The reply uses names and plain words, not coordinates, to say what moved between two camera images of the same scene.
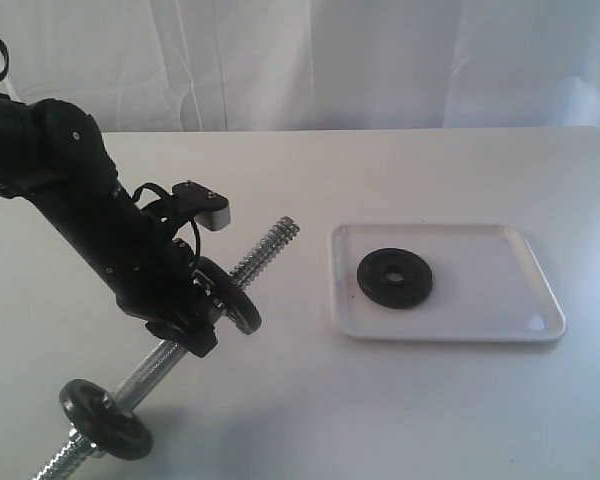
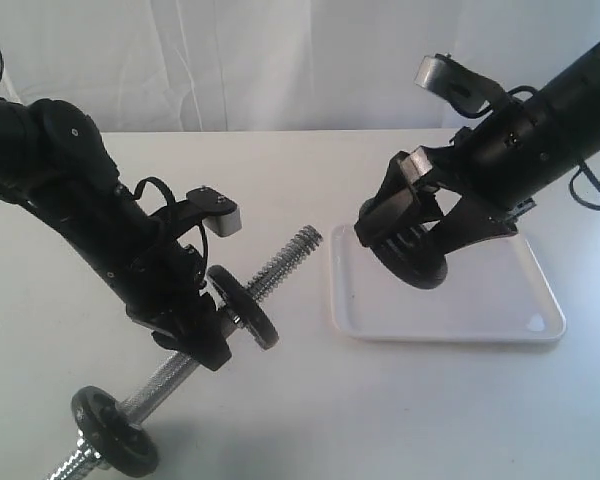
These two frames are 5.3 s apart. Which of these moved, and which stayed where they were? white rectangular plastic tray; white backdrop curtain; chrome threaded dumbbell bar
Moved: chrome threaded dumbbell bar
Stayed: white rectangular plastic tray; white backdrop curtain
